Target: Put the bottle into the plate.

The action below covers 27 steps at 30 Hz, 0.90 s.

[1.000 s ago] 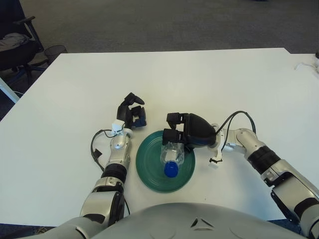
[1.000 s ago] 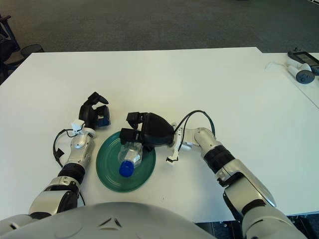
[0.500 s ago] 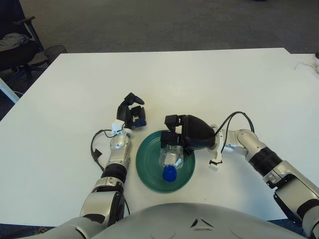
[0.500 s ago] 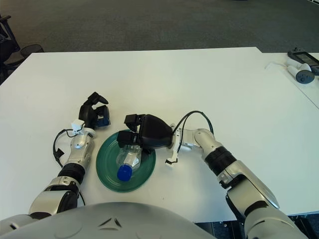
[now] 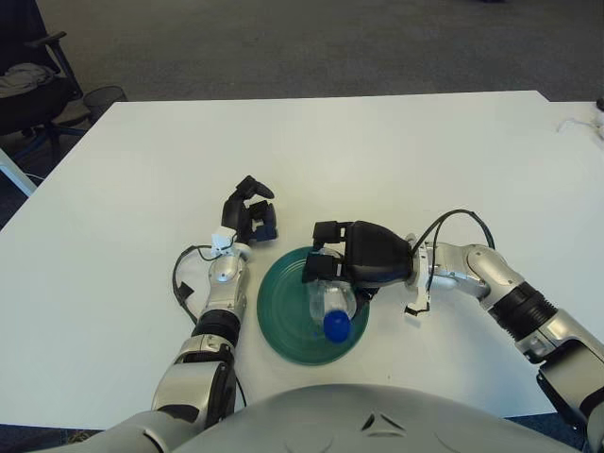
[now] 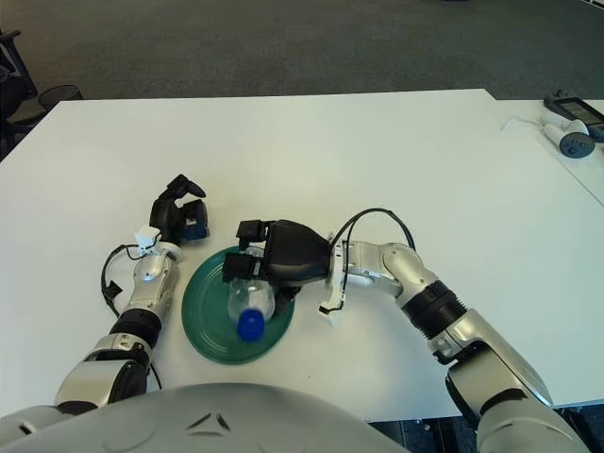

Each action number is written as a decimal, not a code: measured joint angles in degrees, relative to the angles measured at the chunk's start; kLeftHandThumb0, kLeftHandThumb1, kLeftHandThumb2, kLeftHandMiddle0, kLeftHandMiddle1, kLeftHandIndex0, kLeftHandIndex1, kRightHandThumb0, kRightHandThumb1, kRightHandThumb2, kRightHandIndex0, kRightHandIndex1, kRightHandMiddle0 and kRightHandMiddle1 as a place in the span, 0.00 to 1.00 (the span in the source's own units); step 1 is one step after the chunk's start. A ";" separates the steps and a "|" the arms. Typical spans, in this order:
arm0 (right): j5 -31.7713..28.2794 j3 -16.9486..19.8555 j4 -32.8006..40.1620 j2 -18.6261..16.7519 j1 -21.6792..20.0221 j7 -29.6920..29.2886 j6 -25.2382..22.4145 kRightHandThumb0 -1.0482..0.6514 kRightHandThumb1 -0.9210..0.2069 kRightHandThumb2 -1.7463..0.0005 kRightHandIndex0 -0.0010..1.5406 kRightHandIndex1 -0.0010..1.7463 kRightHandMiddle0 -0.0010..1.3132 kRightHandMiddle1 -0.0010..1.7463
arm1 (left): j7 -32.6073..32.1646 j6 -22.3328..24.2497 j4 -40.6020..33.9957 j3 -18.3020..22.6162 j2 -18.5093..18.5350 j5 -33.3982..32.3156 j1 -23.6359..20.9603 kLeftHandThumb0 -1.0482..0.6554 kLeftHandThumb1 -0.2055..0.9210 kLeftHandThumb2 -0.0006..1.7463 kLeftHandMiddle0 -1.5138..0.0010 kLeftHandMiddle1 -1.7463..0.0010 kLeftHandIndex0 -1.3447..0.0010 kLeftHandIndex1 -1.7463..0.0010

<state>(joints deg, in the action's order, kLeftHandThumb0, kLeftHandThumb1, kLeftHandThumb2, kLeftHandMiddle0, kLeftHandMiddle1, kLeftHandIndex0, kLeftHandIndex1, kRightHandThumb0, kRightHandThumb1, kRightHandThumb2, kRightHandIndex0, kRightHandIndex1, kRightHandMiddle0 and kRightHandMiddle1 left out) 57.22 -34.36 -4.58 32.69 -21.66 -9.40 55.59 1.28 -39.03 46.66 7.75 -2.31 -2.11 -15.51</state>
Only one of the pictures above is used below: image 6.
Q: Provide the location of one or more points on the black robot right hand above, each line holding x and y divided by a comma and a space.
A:
295, 255

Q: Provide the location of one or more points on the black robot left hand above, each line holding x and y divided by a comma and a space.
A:
165, 217

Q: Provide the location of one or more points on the clear bottle with blue cap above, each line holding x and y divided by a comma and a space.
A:
252, 325

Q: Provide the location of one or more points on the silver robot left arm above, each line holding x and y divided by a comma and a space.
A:
151, 273

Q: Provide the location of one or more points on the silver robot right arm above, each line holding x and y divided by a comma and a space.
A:
401, 264

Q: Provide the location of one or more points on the green round plate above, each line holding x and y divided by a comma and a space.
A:
207, 321

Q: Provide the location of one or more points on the black office chair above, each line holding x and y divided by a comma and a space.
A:
14, 94

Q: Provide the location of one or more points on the silver robot torso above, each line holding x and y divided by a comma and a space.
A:
189, 424

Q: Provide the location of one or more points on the white VR controller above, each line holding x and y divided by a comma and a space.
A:
575, 144

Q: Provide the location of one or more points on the black handheld device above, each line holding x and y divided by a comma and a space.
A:
575, 108

